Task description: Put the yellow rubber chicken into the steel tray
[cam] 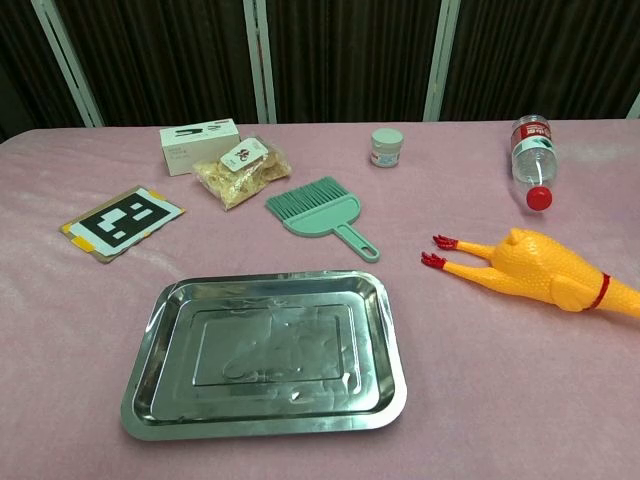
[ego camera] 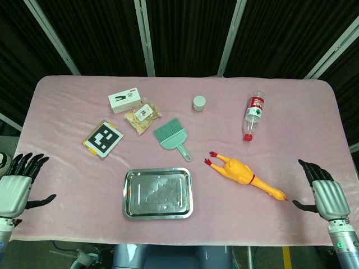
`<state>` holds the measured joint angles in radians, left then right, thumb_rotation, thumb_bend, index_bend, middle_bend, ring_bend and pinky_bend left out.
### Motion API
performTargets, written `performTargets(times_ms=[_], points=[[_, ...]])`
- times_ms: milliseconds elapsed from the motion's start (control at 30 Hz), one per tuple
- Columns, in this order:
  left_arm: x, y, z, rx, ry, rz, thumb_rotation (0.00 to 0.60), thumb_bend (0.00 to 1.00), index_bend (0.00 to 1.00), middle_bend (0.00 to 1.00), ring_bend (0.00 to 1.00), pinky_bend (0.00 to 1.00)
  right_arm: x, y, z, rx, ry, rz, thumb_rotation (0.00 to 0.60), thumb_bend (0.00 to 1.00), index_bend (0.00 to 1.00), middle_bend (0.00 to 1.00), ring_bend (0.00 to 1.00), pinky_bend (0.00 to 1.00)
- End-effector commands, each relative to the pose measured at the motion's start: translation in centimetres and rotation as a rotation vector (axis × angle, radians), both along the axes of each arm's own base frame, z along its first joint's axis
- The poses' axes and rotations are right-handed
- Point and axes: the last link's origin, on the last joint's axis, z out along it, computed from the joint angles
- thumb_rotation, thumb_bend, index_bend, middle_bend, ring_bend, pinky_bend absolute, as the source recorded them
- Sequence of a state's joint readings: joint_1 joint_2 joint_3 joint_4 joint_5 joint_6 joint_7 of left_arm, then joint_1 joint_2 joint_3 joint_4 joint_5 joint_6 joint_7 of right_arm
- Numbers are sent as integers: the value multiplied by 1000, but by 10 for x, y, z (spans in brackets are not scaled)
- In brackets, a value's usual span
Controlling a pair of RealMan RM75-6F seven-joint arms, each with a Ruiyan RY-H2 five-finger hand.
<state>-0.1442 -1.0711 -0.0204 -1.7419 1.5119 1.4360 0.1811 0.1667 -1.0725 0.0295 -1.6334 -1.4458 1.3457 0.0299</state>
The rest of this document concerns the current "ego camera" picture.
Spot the clear bottle with red cap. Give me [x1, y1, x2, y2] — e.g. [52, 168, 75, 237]
[242, 90, 266, 142]

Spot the small jar with white lid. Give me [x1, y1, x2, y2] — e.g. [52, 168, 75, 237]
[192, 95, 206, 112]

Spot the teal dustpan with brush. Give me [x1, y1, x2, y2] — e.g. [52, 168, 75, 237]
[153, 118, 193, 163]

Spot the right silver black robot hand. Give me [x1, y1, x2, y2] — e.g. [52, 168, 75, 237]
[292, 159, 351, 222]

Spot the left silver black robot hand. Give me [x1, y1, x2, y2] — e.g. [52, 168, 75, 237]
[0, 152, 57, 219]

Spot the black pleated curtain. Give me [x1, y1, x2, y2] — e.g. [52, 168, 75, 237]
[0, 0, 359, 146]

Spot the stainless steel rectangular tray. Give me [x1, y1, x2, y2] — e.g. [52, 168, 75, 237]
[122, 167, 194, 221]

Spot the clear snack bag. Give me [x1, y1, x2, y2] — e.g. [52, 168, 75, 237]
[124, 97, 163, 136]

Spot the white cardboard product box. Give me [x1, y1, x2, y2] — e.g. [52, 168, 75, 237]
[108, 87, 144, 115]

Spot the yellow rubber chicken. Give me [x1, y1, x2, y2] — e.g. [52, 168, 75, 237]
[204, 151, 289, 202]

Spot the blue-grey robot torso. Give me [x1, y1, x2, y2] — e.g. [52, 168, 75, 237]
[112, 244, 233, 269]

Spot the yellow floor tape strip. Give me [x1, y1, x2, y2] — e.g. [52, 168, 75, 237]
[282, 246, 291, 269]

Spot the pink table cloth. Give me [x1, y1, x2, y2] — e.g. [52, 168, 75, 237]
[8, 75, 359, 247]

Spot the cardboard with black-white marker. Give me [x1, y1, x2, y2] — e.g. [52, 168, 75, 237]
[81, 119, 125, 161]

